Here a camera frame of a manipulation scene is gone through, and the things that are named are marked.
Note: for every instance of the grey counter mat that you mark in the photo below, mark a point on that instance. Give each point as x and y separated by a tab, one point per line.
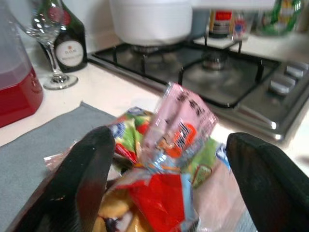
31	149

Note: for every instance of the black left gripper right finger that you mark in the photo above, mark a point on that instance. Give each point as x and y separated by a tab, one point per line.
272	188

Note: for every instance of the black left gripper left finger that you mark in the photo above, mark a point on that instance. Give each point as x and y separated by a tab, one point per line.
72	183

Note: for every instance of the green printed packet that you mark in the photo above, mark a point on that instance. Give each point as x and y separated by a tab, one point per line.
280	17

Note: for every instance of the pink printed snack packet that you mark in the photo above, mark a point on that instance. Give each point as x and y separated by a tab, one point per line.
183	120

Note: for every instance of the bottle with red label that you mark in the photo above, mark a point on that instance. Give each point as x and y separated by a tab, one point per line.
220	23

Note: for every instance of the silver hob knob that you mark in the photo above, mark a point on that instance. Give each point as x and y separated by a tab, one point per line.
297	70
282	84

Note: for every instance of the steel gas hob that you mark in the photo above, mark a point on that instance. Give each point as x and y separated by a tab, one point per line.
241	96

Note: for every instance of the dark green wine bottle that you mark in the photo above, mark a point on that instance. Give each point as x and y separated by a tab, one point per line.
72	50

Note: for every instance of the small printed glass jar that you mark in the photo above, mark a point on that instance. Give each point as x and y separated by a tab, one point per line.
241	26

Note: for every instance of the clear bag of colourful snacks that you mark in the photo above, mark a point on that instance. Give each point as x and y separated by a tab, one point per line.
164	198

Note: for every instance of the clear pitcher with red base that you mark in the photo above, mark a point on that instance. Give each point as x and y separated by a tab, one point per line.
17	91

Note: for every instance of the white cooking pot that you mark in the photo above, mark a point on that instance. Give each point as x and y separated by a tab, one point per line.
152	21

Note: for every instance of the clear wine glass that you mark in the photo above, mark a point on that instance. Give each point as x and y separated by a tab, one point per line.
50	31

